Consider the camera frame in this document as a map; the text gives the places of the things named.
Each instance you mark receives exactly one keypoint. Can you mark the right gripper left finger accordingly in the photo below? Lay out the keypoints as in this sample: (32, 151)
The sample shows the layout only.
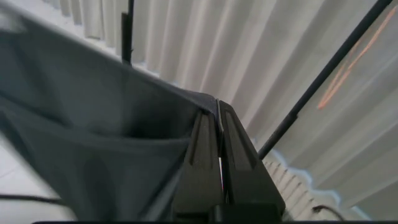
(199, 174)

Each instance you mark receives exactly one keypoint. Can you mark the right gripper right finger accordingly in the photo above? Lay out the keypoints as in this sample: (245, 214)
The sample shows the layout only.
(245, 174)

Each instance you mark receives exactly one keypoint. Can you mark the dark grey garment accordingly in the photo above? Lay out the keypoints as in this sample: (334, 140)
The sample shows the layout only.
(93, 124)

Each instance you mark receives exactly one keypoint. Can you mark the white laundry basket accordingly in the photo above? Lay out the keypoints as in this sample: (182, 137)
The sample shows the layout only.
(295, 189)

